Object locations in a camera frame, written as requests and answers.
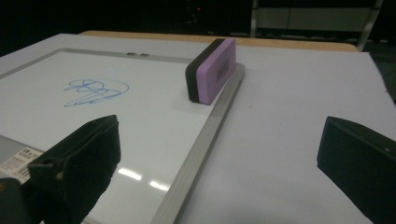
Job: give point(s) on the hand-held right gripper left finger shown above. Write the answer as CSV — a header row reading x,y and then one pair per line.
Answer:
x,y
77,161

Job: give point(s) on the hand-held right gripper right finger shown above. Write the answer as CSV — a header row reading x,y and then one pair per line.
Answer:
x,y
361,161

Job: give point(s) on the silver framed whiteboard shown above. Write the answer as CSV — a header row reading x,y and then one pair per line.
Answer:
x,y
140,124

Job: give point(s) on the purple and black whiteboard eraser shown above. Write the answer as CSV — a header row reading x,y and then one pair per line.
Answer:
x,y
213,73

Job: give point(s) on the white printed label sticker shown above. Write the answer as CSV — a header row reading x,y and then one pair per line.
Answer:
x,y
17,163

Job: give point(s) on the white table cover sheet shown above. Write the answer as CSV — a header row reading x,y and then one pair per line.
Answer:
x,y
286,124

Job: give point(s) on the metal stand frame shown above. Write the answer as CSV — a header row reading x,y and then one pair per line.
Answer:
x,y
311,18

